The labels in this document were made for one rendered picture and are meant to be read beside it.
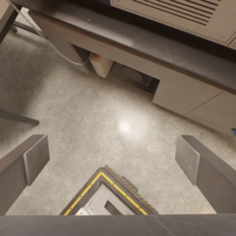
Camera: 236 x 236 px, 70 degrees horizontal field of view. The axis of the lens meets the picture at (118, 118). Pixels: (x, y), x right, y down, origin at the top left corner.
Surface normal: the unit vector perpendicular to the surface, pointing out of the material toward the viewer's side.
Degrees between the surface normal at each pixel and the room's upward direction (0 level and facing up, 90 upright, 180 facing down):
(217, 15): 90
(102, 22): 0
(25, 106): 0
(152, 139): 0
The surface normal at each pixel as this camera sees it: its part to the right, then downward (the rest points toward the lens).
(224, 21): -0.43, 0.90
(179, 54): -0.11, -0.15
